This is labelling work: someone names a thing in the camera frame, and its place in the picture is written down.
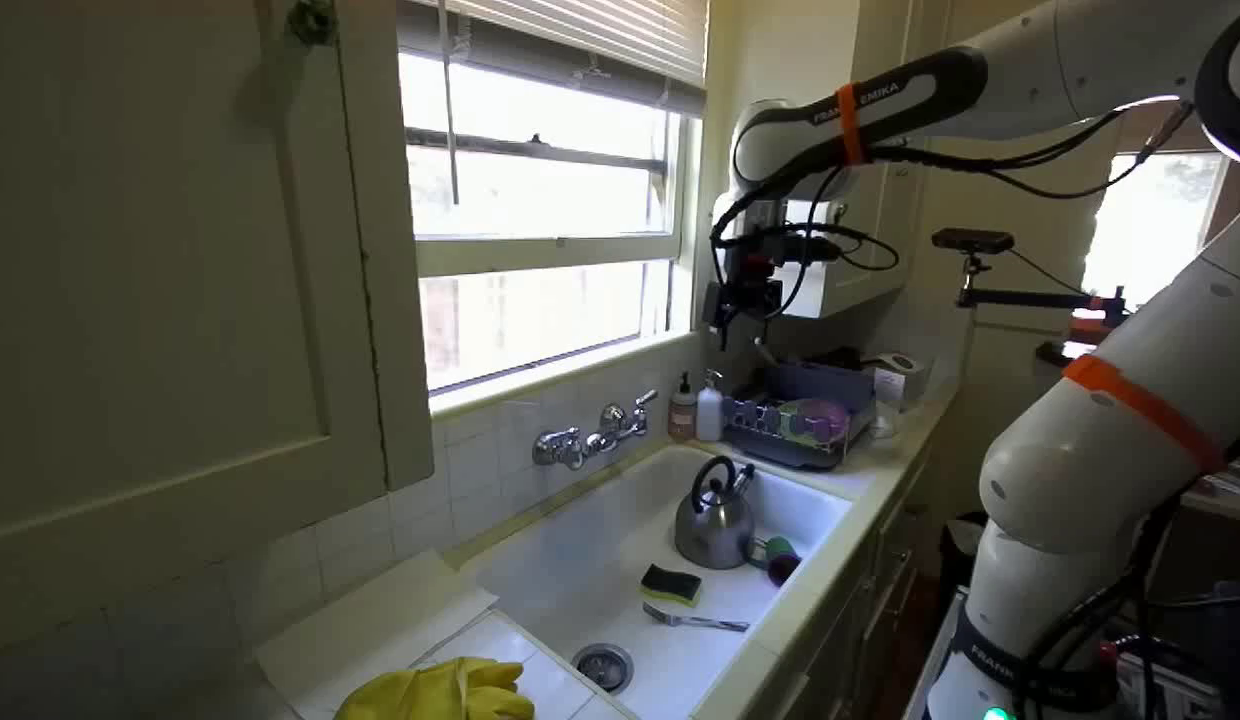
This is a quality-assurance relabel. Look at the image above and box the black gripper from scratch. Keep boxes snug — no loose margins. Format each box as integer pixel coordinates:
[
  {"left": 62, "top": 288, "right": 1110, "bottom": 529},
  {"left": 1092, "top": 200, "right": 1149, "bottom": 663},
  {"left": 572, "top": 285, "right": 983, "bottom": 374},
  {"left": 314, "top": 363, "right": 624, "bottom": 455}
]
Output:
[{"left": 703, "top": 233, "right": 790, "bottom": 340}]

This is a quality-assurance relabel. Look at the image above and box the green and yellow sponge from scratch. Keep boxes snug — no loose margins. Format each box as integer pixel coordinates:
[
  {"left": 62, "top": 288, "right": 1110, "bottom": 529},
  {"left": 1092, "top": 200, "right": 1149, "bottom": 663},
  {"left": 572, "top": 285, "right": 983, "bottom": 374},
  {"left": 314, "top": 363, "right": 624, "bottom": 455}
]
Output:
[{"left": 640, "top": 561, "right": 703, "bottom": 603}]

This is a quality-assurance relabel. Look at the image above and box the white pump soap bottle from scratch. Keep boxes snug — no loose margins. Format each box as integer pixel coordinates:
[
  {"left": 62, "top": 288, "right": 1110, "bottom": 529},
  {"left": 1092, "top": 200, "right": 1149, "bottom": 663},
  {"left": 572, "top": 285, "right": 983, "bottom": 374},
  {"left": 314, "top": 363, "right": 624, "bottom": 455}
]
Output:
[{"left": 693, "top": 375, "right": 727, "bottom": 450}]

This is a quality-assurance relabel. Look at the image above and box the orange label soap bottle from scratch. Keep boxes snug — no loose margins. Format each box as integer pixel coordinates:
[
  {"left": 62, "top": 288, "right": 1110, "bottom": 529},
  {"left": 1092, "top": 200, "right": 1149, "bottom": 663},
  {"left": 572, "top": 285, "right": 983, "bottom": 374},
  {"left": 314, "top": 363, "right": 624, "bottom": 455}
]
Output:
[{"left": 664, "top": 370, "right": 700, "bottom": 450}]

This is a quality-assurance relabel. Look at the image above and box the green plastic bowl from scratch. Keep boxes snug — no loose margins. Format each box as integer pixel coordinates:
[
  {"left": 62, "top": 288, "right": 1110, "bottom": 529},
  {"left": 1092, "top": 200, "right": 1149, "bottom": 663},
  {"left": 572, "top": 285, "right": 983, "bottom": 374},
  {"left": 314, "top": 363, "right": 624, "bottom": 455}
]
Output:
[{"left": 766, "top": 397, "right": 856, "bottom": 455}]

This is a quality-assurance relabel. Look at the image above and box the purple plastic bowl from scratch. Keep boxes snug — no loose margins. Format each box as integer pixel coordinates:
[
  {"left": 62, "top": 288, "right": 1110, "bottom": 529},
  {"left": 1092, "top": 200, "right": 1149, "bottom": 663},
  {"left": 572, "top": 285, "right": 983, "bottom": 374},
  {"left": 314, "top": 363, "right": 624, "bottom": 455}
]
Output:
[{"left": 791, "top": 397, "right": 856, "bottom": 450}]

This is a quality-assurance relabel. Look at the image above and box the white container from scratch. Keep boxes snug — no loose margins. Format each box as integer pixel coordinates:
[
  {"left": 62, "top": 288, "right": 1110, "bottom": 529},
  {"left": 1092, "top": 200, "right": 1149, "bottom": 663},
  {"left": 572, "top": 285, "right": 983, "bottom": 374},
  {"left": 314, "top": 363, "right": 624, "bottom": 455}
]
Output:
[{"left": 869, "top": 354, "right": 933, "bottom": 411}]

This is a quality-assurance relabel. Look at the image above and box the large kitchen window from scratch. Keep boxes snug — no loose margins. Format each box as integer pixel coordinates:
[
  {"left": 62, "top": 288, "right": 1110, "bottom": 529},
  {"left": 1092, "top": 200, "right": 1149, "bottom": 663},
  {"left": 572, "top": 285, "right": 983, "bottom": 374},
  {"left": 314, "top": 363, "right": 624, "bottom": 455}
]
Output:
[{"left": 394, "top": 0, "right": 714, "bottom": 411}]

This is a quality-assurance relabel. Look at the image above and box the stainless steel kettle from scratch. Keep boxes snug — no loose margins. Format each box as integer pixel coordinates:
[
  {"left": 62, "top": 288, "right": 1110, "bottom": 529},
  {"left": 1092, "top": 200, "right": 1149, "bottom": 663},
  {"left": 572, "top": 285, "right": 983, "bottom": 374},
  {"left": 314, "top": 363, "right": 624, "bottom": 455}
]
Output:
[{"left": 671, "top": 453, "right": 759, "bottom": 572}]

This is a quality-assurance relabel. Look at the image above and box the dark green dish scrubber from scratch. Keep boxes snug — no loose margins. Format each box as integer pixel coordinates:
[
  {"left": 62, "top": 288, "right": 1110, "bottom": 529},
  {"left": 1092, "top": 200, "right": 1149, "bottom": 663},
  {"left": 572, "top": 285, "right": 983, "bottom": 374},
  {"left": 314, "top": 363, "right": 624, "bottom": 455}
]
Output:
[{"left": 746, "top": 529, "right": 807, "bottom": 591}]

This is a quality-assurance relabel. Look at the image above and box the white kitchen sink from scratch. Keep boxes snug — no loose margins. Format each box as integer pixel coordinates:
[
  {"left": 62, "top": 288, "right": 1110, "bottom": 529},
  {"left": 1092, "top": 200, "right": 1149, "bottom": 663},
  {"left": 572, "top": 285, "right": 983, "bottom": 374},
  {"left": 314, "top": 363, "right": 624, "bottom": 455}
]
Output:
[{"left": 458, "top": 439, "right": 856, "bottom": 720}]

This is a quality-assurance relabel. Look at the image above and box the window blind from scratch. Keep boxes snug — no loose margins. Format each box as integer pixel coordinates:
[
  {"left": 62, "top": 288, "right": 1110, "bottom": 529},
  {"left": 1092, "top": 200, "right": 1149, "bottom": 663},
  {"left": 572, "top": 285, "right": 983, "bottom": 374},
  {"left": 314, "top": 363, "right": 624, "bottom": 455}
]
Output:
[{"left": 394, "top": 0, "right": 717, "bottom": 118}]

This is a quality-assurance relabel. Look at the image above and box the metal fork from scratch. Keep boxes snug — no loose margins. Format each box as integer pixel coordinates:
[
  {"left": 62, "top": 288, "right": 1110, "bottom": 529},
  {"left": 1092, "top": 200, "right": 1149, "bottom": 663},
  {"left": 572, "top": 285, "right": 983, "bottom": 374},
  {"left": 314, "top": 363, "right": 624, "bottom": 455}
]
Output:
[{"left": 640, "top": 600, "right": 751, "bottom": 636}]

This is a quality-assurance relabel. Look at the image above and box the metal sink drain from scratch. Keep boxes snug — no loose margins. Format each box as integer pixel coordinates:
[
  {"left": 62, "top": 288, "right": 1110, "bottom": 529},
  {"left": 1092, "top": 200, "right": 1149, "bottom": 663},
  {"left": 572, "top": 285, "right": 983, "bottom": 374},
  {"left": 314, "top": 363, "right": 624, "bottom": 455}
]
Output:
[{"left": 572, "top": 642, "right": 640, "bottom": 697}]

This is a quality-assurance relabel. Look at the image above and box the small side window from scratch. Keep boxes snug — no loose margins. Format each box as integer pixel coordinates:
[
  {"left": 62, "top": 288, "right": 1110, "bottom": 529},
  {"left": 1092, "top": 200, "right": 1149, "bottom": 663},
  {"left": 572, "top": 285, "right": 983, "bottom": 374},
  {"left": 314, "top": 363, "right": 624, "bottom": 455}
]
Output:
[{"left": 1082, "top": 148, "right": 1235, "bottom": 313}]

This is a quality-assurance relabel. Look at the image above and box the dark cabinet knob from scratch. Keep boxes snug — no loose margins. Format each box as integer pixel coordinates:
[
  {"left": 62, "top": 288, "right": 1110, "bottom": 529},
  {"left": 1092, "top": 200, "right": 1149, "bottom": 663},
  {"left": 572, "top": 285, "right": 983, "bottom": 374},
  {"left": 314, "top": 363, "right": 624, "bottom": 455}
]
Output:
[{"left": 286, "top": 0, "right": 341, "bottom": 48}]

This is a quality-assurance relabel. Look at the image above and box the yellow rubber glove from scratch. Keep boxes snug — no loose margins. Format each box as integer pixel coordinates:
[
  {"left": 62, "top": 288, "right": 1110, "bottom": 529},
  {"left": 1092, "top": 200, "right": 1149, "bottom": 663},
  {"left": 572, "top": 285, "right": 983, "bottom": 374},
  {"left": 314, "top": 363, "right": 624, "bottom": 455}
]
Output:
[{"left": 332, "top": 653, "right": 539, "bottom": 720}]

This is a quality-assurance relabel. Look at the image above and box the cream cabinet door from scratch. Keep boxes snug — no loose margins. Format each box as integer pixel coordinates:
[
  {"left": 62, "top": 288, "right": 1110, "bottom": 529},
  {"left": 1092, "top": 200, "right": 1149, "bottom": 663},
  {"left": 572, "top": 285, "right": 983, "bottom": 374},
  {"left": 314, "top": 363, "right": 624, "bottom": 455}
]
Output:
[{"left": 0, "top": 0, "right": 437, "bottom": 657}]

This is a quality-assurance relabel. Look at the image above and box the wire dish rack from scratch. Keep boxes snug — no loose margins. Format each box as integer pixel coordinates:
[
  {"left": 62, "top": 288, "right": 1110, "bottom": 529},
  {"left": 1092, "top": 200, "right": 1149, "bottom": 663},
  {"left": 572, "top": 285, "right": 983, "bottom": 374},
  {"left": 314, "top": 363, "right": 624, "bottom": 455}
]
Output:
[{"left": 719, "top": 354, "right": 883, "bottom": 471}]

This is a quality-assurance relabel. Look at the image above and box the chrome wall faucet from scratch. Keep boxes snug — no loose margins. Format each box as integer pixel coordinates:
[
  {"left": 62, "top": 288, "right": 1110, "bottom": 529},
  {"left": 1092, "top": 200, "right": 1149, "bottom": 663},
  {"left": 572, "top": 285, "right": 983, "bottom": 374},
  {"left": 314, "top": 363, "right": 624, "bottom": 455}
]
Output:
[{"left": 530, "top": 384, "right": 664, "bottom": 471}]

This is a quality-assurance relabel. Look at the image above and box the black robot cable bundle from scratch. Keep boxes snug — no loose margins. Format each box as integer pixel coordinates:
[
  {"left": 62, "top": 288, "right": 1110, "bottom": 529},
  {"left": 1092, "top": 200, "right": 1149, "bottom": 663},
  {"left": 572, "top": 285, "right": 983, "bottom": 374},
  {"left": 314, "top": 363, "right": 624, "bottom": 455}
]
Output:
[{"left": 703, "top": 98, "right": 1200, "bottom": 354}]

